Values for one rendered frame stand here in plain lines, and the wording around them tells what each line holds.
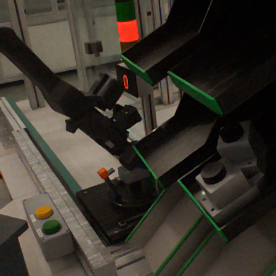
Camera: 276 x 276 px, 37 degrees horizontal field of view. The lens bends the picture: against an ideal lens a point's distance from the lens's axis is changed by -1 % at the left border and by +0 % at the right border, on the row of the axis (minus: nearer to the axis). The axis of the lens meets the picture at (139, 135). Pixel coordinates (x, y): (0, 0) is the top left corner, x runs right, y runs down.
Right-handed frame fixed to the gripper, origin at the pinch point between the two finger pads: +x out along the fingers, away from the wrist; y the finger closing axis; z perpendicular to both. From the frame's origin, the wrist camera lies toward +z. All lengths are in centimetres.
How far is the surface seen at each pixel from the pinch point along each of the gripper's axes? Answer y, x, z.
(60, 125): 76, 13, -9
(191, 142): -28.5, -12.2, 7.4
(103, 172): -1.0, -4.3, -7.2
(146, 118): 17.9, 7.4, 10.5
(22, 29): 105, -16, 13
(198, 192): -37.9, -13.1, 1.5
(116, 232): -10.3, 2.0, -15.2
